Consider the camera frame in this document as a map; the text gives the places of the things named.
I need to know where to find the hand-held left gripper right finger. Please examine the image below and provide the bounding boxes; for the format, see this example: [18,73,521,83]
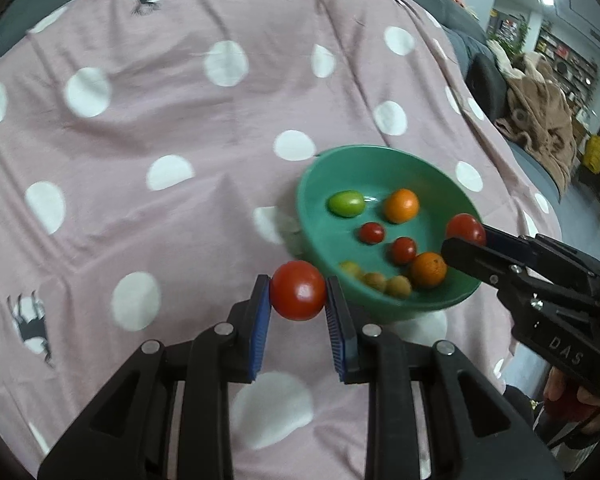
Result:
[326,275,566,480]

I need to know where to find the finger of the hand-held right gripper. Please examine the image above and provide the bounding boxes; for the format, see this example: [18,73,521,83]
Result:
[483,225,542,262]
[440,236,532,294]

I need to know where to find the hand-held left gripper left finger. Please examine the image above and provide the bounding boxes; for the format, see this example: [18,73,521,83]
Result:
[37,274,272,480]

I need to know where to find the red cherry tomato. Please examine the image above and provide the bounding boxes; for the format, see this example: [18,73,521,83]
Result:
[391,237,417,266]
[358,222,386,245]
[270,260,327,322]
[446,213,487,248]

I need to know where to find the small green fruit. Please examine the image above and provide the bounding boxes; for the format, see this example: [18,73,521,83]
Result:
[328,190,366,218]

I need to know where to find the green bowl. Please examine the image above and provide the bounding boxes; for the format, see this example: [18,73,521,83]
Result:
[295,144,482,323]

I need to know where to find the person's right hand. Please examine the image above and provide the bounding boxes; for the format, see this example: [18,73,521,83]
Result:
[542,367,600,433]

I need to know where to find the orange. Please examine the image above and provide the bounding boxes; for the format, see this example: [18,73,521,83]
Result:
[410,252,448,289]
[384,188,420,224]

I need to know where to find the yellow bag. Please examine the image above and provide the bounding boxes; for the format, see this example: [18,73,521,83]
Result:
[582,134,600,173]

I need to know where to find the brown fleece blanket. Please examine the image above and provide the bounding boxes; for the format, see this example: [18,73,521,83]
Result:
[495,52,578,196]

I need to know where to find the black cushion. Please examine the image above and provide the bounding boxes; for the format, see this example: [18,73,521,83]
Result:
[465,52,511,121]

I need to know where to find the background store shelves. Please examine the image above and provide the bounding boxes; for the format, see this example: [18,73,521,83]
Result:
[532,20,600,111]

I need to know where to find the green potted plant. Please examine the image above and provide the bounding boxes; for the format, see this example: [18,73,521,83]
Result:
[510,15,531,56]

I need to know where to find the pink polka dot blanket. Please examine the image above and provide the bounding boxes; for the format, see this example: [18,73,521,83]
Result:
[0,0,563,480]

